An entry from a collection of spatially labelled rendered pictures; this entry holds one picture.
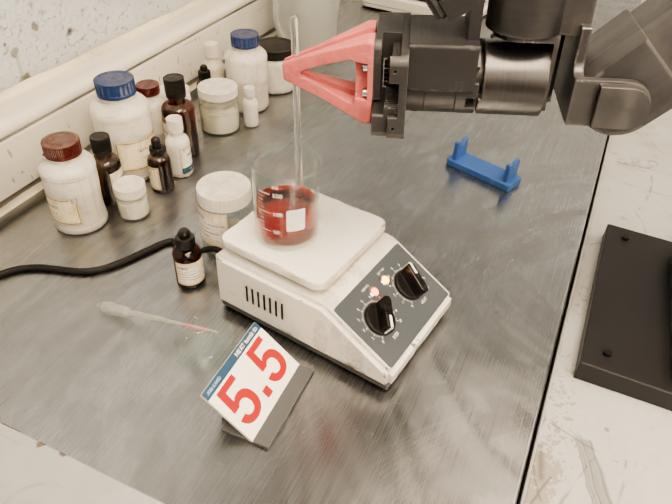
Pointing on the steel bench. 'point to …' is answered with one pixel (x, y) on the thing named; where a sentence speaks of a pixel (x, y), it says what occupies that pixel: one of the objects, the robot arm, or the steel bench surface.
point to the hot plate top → (301, 264)
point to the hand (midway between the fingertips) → (293, 69)
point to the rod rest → (496, 176)
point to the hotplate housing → (315, 310)
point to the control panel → (384, 345)
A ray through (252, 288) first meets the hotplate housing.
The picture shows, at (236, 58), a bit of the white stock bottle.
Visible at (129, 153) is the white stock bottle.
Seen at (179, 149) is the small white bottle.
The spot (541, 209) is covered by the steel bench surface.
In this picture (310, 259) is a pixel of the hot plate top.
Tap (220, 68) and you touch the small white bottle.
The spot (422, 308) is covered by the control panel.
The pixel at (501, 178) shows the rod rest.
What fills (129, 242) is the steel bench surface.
